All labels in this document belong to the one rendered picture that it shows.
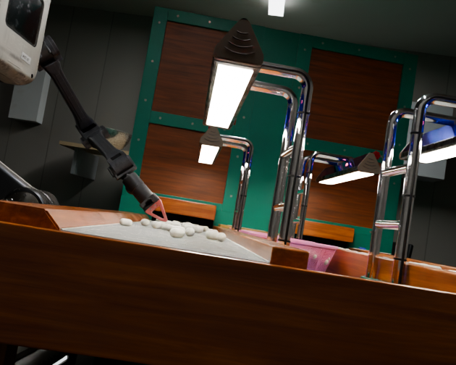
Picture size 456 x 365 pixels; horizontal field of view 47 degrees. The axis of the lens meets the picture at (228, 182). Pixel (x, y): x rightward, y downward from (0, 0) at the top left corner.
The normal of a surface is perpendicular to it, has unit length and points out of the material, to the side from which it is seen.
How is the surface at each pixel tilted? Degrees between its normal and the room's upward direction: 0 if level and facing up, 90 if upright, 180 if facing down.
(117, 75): 90
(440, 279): 90
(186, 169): 90
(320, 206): 90
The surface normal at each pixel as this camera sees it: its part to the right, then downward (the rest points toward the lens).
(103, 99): -0.07, -0.09
